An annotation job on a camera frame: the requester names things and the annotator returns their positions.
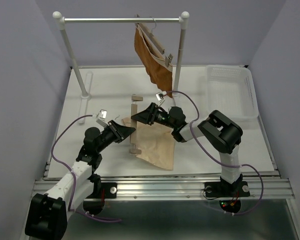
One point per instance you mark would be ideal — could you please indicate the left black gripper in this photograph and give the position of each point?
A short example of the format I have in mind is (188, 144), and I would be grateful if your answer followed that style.
(120, 132)

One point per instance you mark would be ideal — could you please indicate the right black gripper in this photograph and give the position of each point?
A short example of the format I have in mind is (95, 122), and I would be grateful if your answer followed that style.
(145, 116)

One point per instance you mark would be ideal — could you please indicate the wooden clip hanger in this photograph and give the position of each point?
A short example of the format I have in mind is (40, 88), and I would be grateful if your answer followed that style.
(133, 149)

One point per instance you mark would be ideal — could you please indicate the beige underwear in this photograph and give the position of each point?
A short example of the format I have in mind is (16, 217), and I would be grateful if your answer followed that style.
(155, 145)

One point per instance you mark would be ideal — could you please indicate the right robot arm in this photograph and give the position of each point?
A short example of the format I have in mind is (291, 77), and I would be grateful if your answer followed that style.
(221, 132)

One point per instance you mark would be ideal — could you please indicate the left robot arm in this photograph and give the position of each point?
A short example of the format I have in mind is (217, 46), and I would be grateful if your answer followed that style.
(49, 213)

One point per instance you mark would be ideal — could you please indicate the brown underwear on hanger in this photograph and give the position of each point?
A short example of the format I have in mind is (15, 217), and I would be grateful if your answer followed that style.
(155, 66)

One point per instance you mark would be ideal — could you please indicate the white clothes rack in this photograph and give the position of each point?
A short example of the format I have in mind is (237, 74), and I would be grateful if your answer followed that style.
(85, 85)

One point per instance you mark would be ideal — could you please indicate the white plastic basket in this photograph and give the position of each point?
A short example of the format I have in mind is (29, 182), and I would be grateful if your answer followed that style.
(230, 90)

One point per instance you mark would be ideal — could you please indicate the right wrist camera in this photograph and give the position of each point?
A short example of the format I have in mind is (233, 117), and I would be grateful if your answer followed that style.
(160, 97)

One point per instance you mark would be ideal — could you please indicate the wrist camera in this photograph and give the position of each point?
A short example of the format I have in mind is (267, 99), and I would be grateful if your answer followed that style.
(160, 97)
(100, 118)

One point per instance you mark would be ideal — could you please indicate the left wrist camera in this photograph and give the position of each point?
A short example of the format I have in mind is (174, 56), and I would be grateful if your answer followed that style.
(100, 118)

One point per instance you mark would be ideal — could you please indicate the aluminium mounting rail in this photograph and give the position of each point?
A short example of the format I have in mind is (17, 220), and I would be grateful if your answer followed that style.
(187, 187)

